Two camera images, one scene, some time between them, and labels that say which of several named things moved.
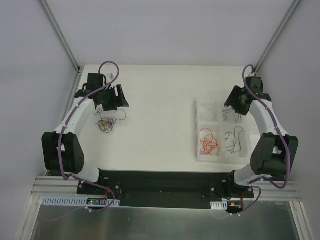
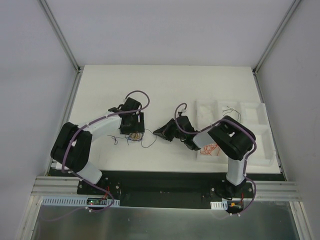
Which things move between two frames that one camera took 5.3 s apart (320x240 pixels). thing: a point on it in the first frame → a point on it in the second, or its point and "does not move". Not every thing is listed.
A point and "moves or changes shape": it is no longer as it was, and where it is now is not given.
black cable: x=230 y=111 does not move
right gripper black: x=235 y=100 → x=173 y=129
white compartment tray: x=223 y=136 does not move
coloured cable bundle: x=106 y=124 moves or changes shape
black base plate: x=166 y=189 does not move
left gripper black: x=116 y=99 → x=132 y=128
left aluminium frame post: x=58 y=33 does not move
